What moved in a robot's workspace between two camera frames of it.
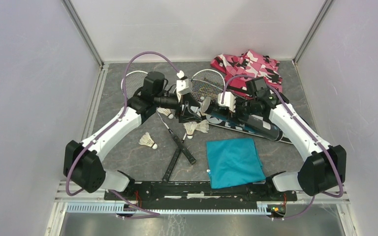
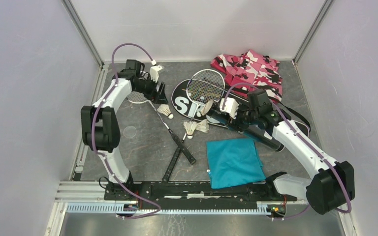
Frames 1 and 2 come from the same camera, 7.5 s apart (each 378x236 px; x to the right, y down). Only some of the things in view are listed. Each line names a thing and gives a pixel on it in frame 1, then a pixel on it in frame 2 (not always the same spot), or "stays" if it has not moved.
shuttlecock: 190,127 stays
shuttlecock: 166,111 stays
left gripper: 187,115 → 158,98
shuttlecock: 203,126 stays
